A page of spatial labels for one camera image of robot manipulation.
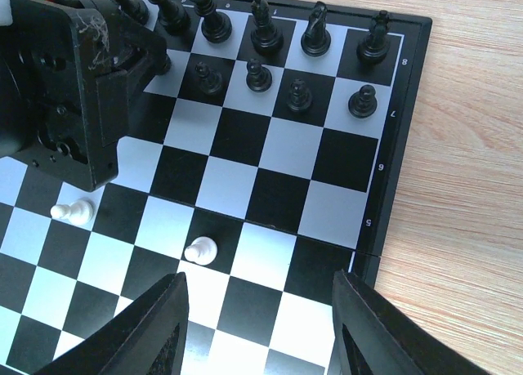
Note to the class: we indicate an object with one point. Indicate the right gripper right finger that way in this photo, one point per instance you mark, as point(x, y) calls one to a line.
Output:
point(374, 337)

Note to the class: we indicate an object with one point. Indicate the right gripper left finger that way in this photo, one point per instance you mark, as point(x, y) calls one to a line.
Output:
point(148, 337)

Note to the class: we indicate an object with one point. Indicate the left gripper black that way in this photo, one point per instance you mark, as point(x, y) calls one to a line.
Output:
point(71, 71)

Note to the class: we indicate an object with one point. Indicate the white pawn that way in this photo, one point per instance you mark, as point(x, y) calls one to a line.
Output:
point(79, 212)
point(202, 251)

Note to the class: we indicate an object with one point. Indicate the black pawn board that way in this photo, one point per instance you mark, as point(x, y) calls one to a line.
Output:
point(259, 77)

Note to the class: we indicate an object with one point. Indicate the black queen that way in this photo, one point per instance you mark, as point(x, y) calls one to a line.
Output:
point(173, 17)

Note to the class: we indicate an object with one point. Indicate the black king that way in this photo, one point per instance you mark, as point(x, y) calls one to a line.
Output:
point(216, 26)

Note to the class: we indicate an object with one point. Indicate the black and white chessboard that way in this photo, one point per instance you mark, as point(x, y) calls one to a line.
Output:
point(292, 184)

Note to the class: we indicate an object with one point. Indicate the black rook right corner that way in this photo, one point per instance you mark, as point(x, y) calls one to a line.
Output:
point(373, 48)

